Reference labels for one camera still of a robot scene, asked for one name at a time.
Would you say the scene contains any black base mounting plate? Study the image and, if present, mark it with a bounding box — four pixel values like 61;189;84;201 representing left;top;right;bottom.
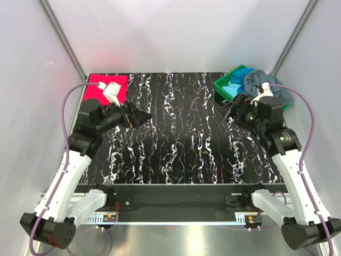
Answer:
84;183;273;213

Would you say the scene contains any green plastic bin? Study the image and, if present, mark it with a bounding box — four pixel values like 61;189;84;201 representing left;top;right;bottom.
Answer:
214;65;282;101

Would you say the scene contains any folded red t shirt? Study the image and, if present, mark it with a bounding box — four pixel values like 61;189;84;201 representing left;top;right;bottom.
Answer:
83;74;129;106

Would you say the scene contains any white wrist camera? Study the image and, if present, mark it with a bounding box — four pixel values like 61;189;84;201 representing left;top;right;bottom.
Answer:
98;82;121;107
251;82;273;107

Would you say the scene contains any aluminium frame rail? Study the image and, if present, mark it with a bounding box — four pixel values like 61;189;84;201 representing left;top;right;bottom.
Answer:
34;193;324;226

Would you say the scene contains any small circuit board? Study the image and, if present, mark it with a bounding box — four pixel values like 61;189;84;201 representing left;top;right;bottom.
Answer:
103;214;117;222
247;215;262;225

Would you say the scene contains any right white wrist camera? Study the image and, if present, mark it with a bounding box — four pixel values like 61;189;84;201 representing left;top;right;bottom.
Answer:
251;82;273;107

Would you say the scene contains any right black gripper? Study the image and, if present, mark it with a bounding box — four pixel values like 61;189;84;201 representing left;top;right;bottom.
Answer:
217;93;266;134

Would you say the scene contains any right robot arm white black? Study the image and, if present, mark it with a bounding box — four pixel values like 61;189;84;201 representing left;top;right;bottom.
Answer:
218;93;340;250

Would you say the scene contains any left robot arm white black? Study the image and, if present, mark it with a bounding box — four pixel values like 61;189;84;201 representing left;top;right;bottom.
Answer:
20;99;152;249

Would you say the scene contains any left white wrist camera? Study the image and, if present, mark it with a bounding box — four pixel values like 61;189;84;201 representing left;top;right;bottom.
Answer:
98;82;121;107

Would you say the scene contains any dark blue t shirt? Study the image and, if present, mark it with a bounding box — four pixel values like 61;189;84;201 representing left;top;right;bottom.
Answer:
230;68;254;85

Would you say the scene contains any left small circuit board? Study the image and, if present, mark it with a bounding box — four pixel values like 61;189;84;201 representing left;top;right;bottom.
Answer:
103;214;117;222

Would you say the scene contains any light blue t shirt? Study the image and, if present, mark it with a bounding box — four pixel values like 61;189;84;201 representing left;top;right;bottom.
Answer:
222;83;245;98

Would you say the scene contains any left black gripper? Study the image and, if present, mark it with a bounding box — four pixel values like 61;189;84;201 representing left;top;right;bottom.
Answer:
95;97;153;134

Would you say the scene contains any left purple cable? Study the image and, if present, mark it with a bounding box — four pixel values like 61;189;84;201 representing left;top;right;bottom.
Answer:
28;82;110;256

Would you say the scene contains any grey blue t shirt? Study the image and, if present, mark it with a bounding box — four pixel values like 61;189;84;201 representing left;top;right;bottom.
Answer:
243;69;295;107

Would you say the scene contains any purple cable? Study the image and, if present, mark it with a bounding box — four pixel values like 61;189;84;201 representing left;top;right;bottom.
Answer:
269;84;335;256
28;82;110;256

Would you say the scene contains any right small circuit board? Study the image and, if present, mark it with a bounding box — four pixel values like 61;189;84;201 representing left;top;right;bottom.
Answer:
247;215;262;225

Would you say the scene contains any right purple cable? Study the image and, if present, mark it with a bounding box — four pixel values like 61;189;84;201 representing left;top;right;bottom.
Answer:
269;84;335;256

